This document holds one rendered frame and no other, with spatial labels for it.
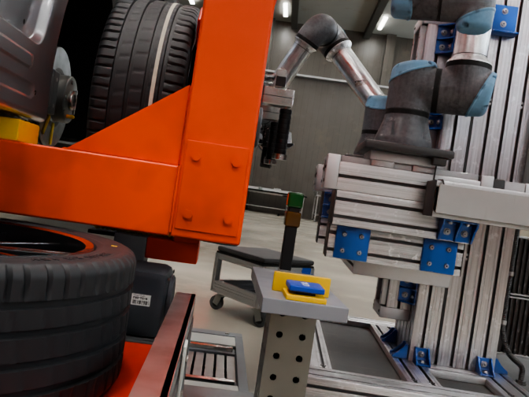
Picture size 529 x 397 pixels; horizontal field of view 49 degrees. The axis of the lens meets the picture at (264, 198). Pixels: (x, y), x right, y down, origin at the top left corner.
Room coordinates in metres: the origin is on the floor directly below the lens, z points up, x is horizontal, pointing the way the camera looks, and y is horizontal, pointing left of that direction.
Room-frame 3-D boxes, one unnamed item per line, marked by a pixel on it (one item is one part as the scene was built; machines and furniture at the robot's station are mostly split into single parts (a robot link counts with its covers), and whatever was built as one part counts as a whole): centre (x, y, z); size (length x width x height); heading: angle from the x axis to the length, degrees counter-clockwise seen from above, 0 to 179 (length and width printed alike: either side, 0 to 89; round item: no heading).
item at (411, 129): (1.55, -0.34, 0.87); 0.15 x 0.15 x 0.10
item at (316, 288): (1.16, -0.11, 0.47); 0.07 x 0.07 x 0.02; 4
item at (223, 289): (3.03, -0.05, 0.17); 0.43 x 0.36 x 0.34; 40
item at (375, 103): (2.05, -0.37, 0.98); 0.13 x 0.12 x 0.14; 156
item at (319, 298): (1.16, -0.11, 0.45); 0.08 x 0.08 x 0.01; 4
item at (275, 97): (1.67, 0.01, 0.93); 0.09 x 0.05 x 0.05; 94
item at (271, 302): (1.33, -0.09, 0.44); 0.43 x 0.17 x 0.03; 4
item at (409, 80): (1.55, -0.35, 0.98); 0.13 x 0.12 x 0.14; 73
